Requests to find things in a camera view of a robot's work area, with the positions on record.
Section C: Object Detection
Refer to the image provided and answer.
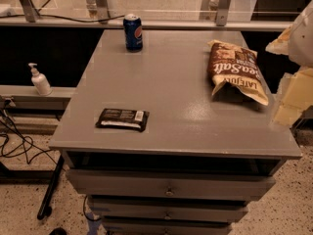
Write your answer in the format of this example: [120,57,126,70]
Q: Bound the blue pepsi can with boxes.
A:
[123,14,143,52]

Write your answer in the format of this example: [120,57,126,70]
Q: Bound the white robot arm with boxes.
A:
[266,1,313,126]

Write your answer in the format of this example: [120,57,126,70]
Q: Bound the black snack packet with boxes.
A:
[96,109,150,132]

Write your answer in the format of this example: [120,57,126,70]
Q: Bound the grey drawer cabinet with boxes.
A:
[48,28,303,235]

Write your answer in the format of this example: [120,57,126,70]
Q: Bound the top grey drawer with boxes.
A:
[67,169,275,201]

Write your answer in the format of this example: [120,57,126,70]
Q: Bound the grey drawer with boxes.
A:
[103,217,231,235]
[67,169,275,201]
[88,198,247,223]

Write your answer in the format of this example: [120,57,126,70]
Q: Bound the brown sea salt chip bag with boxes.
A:
[207,40,269,106]

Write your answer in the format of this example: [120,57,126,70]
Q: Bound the middle grey drawer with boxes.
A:
[88,198,247,223]

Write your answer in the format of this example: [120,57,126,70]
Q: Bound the white pump dispenser bottle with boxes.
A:
[28,63,52,96]

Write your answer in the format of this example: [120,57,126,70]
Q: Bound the bottom grey drawer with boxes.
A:
[103,217,231,235]

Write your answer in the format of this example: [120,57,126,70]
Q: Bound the black metal floor leg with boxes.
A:
[37,157,65,220]

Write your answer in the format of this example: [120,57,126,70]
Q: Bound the black floor cables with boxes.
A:
[0,96,59,165]

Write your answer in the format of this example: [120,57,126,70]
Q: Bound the middle metal frame post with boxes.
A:
[95,0,109,20]

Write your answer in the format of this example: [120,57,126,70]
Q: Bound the metal frame post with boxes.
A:
[19,0,39,23]
[95,0,109,20]
[215,0,231,26]

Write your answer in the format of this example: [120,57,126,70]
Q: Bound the right metal frame post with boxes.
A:
[215,0,231,26]

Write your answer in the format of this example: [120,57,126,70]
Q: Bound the black cable on ledge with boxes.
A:
[0,13,126,24]

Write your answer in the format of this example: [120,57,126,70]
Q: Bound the left metal frame post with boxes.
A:
[19,0,39,23]

